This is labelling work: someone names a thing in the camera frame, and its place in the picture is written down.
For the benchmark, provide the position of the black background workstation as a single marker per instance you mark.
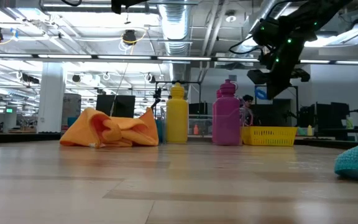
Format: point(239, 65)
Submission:
point(337, 115)

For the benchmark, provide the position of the yellow plastic sports bottle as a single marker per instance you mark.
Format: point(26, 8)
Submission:
point(177, 118)

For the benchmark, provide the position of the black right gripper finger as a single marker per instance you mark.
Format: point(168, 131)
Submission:
point(284, 84)
point(273, 88)

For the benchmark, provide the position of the small yellow background bottle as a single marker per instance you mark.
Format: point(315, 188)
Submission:
point(309, 130)

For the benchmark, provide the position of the small orange background bottle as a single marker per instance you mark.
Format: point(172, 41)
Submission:
point(196, 129)

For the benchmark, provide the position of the person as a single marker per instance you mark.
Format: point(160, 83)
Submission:
point(247, 109)

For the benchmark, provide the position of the blue plastic bin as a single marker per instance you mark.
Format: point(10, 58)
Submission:
point(159, 130)

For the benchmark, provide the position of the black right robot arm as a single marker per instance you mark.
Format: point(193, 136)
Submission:
point(309, 15)

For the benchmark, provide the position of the slanted silver ceiling duct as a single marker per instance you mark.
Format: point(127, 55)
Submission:
point(269, 9)

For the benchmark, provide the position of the pink plastic sports bottle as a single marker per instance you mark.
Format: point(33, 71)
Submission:
point(217, 93)

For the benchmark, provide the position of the long ceiling light strip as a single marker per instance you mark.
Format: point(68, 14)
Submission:
point(73, 56)

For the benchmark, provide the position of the clear plastic bin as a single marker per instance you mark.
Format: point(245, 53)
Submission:
point(201, 119)

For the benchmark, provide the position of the purple plastic sports bottle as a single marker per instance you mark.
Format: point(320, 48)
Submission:
point(227, 121)

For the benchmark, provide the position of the black monitor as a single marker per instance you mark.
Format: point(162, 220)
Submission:
point(120, 105)

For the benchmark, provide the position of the green exit sign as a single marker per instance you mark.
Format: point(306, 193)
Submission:
point(9, 110)

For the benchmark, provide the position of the round silver ceiling duct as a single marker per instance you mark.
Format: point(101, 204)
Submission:
point(175, 25)

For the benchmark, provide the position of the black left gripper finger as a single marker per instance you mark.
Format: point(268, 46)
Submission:
point(123, 4)

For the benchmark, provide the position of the yellow plastic basket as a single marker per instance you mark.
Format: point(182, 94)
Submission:
point(269, 136)

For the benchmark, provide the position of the white pillar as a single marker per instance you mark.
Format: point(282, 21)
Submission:
point(51, 102)

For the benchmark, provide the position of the grey cylindrical canister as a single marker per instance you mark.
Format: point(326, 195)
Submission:
point(71, 109)

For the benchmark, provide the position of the orange microfibre cloth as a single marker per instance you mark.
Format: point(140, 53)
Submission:
point(110, 130)

